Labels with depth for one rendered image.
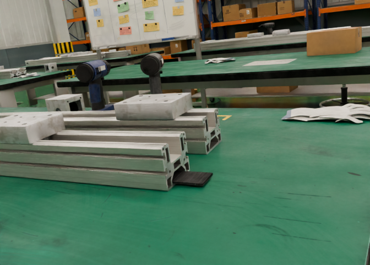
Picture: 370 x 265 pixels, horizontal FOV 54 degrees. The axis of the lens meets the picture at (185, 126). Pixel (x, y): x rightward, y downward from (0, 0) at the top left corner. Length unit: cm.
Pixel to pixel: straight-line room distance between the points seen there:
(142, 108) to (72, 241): 39
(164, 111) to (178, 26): 311
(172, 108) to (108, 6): 369
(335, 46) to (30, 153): 210
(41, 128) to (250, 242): 54
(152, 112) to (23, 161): 30
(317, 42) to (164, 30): 189
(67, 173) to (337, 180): 52
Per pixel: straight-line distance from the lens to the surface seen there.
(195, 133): 82
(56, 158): 81
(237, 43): 425
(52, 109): 142
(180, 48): 1203
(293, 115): 105
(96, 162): 74
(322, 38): 261
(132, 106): 88
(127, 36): 432
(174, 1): 392
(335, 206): 60
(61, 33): 929
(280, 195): 63
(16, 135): 87
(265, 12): 1061
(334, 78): 211
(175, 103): 84
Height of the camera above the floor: 106
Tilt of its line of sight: 15 degrees down
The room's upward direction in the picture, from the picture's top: 7 degrees counter-clockwise
